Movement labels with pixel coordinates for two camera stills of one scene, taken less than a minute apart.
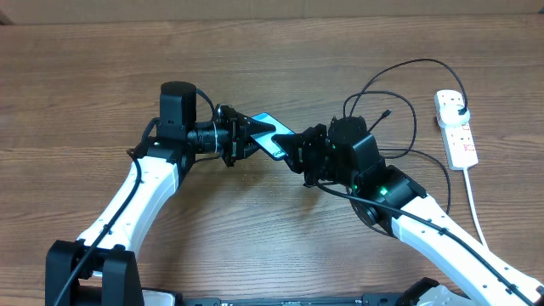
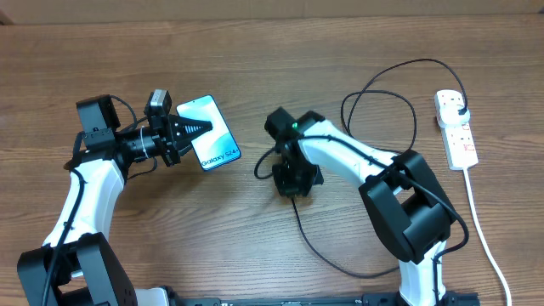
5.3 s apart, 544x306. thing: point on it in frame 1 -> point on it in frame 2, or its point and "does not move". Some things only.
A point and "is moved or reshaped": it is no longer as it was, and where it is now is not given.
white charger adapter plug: (450, 115) does not move
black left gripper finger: (250, 148) -> (184, 150)
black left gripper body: (234, 143) -> (162, 138)
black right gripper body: (318, 164) -> (297, 177)
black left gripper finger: (253, 127) -> (184, 128)
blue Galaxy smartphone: (264, 139) is moved or reshaped
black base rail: (432, 294) does not move
